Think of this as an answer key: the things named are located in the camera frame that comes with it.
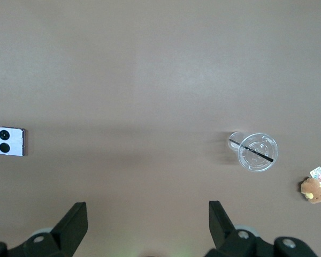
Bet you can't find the brown plush toy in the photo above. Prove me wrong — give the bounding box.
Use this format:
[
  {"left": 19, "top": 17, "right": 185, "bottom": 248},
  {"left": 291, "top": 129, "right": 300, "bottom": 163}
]
[{"left": 300, "top": 176, "right": 321, "bottom": 205}]

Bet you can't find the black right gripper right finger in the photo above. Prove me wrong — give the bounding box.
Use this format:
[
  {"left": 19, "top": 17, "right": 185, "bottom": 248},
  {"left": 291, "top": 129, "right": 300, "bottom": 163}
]
[{"left": 204, "top": 200, "right": 319, "bottom": 257}]

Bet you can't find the colourful paper tag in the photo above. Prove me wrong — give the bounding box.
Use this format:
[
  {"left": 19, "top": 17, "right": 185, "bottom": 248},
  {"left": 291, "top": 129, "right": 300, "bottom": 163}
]
[{"left": 309, "top": 166, "right": 321, "bottom": 188}]

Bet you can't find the white folding phone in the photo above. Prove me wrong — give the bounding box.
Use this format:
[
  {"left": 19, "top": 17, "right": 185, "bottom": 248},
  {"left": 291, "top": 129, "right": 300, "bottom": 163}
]
[{"left": 0, "top": 126, "right": 26, "bottom": 156}]

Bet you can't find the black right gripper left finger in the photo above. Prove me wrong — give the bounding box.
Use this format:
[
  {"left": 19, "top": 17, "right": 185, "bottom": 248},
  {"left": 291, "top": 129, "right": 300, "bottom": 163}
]
[{"left": 0, "top": 202, "right": 88, "bottom": 257}]

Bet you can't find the clear plastic cup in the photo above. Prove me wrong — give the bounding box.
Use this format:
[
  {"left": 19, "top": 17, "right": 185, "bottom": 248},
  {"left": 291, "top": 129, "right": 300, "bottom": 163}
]
[{"left": 227, "top": 131, "right": 279, "bottom": 173}]

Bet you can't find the black drinking straw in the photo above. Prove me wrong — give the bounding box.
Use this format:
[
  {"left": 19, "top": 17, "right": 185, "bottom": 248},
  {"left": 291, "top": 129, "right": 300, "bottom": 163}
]
[{"left": 228, "top": 138, "right": 274, "bottom": 162}]

